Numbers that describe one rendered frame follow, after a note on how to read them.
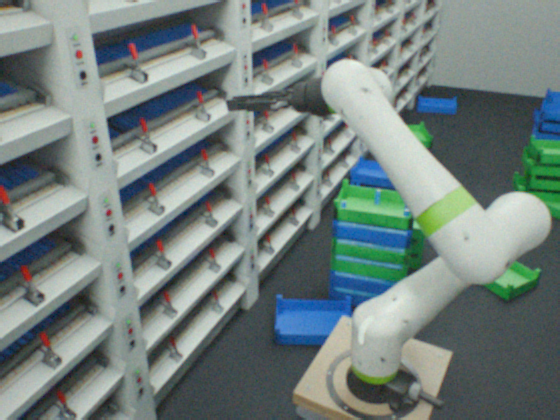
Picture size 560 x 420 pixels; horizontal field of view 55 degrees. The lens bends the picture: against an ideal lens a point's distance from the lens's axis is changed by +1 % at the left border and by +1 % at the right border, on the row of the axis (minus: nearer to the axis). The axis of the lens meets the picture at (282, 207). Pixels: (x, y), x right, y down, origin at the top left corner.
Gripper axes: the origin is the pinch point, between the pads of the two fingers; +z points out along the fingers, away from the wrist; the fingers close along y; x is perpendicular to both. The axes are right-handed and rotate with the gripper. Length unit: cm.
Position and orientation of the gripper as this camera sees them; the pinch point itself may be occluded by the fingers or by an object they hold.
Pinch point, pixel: (241, 103)
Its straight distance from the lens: 143.6
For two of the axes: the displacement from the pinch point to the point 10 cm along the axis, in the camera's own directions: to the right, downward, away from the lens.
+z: -8.8, -0.2, 4.7
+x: -1.9, -9.0, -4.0
